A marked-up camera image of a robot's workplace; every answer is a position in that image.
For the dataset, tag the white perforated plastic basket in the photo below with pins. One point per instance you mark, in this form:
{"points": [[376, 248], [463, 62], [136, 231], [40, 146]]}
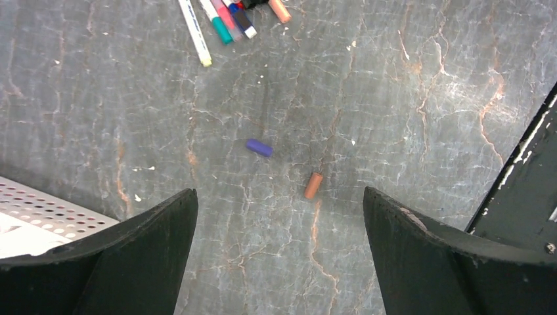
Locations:
{"points": [[33, 222]]}

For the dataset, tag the pink pen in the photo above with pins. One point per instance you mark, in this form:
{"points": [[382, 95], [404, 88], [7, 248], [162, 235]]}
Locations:
{"points": [[227, 19]]}

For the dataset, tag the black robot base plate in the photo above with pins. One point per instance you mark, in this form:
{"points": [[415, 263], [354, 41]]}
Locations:
{"points": [[520, 208]]}

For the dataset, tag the purple pen cap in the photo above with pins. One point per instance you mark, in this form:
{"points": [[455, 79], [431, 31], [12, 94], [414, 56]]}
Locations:
{"points": [[259, 148]]}

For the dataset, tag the brown pen cap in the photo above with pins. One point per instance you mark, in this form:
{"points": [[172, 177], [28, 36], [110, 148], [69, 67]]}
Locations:
{"points": [[313, 185]]}

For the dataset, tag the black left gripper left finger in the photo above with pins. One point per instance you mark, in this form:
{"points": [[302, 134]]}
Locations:
{"points": [[133, 267]]}

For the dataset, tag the orange capped pen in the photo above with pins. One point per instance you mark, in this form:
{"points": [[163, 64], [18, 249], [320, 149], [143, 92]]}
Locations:
{"points": [[280, 10]]}

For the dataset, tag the white pen with yellow cap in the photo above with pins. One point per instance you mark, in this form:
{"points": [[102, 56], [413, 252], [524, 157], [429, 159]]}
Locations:
{"points": [[195, 32]]}

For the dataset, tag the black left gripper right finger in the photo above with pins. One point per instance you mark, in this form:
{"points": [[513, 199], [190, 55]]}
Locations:
{"points": [[427, 267]]}

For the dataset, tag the white pen with teal cap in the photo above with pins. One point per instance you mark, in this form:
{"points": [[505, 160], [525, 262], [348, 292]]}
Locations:
{"points": [[217, 23]]}

